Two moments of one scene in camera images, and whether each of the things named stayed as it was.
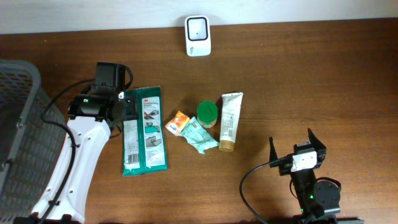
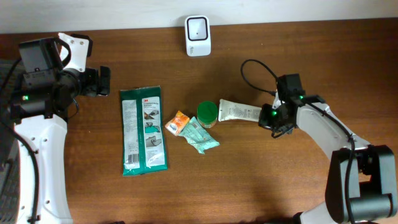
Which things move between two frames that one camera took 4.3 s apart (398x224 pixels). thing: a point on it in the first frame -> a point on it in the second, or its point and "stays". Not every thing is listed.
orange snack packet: (176, 124) stays
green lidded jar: (207, 114) stays
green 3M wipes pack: (144, 145) stays
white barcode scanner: (198, 35) stays
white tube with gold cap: (230, 120) -> (228, 111)
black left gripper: (131, 106) -> (103, 81)
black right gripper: (319, 149) -> (263, 122)
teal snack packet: (194, 132) stays
